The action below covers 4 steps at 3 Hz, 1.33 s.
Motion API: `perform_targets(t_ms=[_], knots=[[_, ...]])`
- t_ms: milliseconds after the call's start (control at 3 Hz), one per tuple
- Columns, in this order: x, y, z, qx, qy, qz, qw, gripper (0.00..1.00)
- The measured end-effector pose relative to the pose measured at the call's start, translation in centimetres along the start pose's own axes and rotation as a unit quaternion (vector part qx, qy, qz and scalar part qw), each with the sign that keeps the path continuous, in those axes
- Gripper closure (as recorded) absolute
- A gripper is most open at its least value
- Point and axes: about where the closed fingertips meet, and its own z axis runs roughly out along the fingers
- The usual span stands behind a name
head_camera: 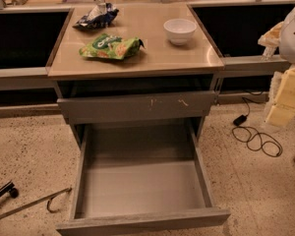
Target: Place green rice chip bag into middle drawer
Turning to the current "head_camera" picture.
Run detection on white bowl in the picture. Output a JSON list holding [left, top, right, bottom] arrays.
[[163, 19, 197, 45]]

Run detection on grey drawer cabinet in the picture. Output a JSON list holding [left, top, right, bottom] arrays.
[[45, 2, 231, 236]]

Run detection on black power adapter cable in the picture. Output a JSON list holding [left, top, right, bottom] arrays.
[[231, 89, 284, 158]]

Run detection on green rice chip bag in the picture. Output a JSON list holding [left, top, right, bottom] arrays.
[[79, 33, 144, 60]]

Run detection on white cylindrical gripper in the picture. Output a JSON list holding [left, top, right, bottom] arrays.
[[258, 22, 295, 127]]

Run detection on blue crumpled snack bag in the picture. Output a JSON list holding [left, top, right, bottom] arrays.
[[74, 3, 119, 30]]

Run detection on open grey middle drawer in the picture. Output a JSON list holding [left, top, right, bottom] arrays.
[[57, 120, 230, 236]]

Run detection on grey top drawer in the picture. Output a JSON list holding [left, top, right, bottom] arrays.
[[58, 90, 215, 124]]

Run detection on black caster wheel leg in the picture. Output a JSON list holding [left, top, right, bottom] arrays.
[[0, 181, 19, 199]]

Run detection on clear plastic water bottle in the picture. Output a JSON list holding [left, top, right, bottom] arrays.
[[263, 46, 276, 60]]

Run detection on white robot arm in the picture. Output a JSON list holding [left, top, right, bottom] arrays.
[[258, 7, 295, 127]]

